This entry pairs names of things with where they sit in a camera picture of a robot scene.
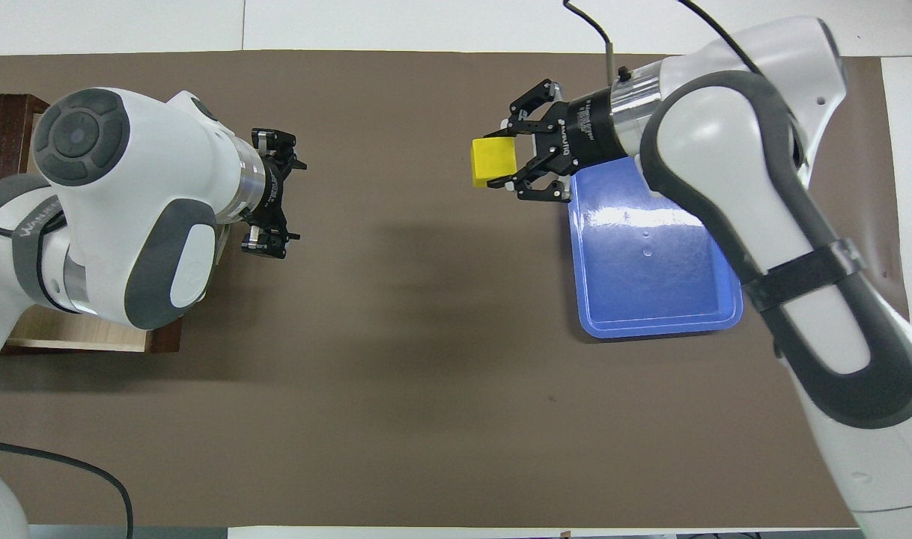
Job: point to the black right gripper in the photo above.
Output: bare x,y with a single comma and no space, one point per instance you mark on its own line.
583,127

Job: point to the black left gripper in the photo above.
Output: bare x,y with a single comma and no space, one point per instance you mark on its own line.
270,191

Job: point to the yellow cube block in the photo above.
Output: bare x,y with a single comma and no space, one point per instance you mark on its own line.
493,161

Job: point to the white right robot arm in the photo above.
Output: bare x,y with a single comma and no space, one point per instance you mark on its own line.
763,224

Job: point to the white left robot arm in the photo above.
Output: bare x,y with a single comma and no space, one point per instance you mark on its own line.
126,195

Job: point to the blue plastic tray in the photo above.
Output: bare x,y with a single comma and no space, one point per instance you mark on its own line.
651,284

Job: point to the brown paper table mat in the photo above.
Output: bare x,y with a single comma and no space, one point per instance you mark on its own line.
426,374

